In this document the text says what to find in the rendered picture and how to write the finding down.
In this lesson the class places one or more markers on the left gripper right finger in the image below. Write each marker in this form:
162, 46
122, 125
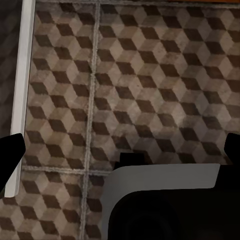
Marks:
232, 149

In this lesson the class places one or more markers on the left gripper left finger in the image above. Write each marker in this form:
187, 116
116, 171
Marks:
12, 149

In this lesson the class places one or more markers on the shower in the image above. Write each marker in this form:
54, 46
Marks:
21, 86

